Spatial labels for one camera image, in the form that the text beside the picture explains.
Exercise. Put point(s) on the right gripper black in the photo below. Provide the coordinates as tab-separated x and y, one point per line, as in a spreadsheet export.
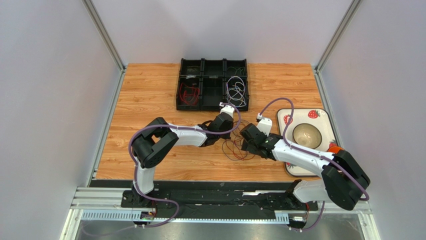
250	135

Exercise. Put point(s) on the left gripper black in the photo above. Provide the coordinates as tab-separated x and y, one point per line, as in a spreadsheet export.
227	136

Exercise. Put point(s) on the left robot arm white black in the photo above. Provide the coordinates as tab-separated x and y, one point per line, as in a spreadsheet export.
150	145

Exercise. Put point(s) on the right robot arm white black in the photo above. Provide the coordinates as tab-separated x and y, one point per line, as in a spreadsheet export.
342	180

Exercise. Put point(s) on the black six-compartment tray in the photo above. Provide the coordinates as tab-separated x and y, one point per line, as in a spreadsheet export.
204	83

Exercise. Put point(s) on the beige ceramic bowl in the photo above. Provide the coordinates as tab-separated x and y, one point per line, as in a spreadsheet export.
307	135

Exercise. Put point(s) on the strawberry pattern white tray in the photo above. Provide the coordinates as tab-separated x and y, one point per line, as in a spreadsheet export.
315	116

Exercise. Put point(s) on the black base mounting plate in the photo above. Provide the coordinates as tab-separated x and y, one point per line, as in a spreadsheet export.
218	200

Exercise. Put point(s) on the orange plastic cup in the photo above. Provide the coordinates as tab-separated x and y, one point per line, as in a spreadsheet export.
335	149

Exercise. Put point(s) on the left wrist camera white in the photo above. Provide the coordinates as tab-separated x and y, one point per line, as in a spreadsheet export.
227	109

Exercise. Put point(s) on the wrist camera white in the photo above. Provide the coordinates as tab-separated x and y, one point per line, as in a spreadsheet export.
227	109
264	124

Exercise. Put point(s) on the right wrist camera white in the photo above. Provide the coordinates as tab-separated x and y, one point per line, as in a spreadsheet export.
264	124

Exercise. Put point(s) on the aluminium frame rail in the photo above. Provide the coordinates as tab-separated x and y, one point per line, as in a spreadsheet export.
96	214

